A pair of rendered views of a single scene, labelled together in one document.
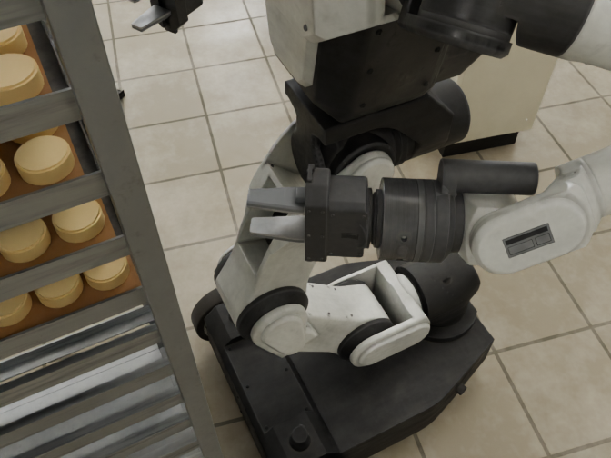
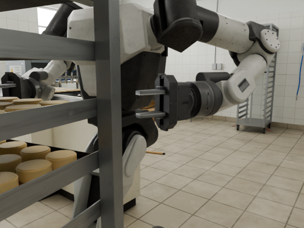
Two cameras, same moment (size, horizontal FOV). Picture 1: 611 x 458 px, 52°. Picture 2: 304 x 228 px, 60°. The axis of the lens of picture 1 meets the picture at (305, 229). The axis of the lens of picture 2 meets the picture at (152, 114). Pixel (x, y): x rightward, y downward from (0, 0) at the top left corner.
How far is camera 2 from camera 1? 0.57 m
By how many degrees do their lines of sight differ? 51
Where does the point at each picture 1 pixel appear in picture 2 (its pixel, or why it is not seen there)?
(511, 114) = (131, 188)
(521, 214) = (237, 75)
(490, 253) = (236, 91)
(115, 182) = (112, 33)
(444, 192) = (206, 80)
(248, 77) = not seen: outside the picture
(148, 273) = (115, 117)
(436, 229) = (215, 88)
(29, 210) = (63, 49)
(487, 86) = not seen: hidden behind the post
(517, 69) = not seen: hidden behind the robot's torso
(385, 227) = (199, 89)
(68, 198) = (79, 51)
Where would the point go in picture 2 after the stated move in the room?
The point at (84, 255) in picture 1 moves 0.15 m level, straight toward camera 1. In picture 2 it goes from (78, 106) to (174, 111)
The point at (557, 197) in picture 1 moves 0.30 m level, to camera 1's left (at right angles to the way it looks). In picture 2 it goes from (241, 70) to (149, 70)
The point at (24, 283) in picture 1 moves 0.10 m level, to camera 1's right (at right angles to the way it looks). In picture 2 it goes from (47, 117) to (115, 110)
